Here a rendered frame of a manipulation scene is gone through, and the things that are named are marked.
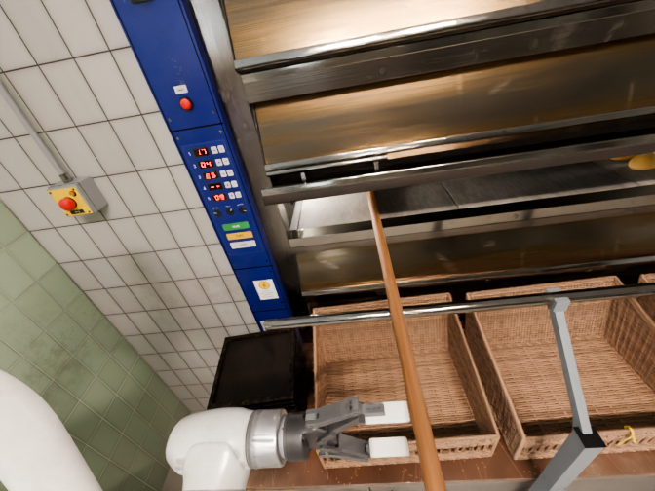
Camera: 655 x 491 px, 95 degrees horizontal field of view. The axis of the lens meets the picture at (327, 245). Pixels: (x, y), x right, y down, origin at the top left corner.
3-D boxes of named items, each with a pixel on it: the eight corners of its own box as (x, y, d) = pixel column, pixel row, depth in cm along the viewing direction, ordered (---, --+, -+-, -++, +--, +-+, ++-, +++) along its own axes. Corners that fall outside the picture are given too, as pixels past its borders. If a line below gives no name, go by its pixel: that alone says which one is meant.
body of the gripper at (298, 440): (283, 403, 54) (333, 399, 53) (293, 424, 59) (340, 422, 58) (277, 450, 48) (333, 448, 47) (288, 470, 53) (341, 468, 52)
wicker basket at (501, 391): (456, 334, 133) (462, 290, 117) (591, 320, 129) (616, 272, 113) (512, 463, 94) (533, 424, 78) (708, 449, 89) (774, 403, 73)
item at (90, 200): (82, 207, 100) (61, 179, 94) (109, 203, 99) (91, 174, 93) (65, 218, 94) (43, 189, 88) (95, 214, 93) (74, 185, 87)
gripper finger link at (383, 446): (370, 456, 55) (370, 458, 55) (409, 454, 54) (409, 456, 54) (368, 437, 57) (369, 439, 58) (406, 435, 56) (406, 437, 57)
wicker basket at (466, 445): (322, 346, 140) (310, 306, 123) (445, 333, 135) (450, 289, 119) (321, 472, 100) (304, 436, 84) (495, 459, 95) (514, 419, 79)
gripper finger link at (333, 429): (322, 422, 54) (316, 419, 54) (365, 398, 49) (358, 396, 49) (321, 446, 51) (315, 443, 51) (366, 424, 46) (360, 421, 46)
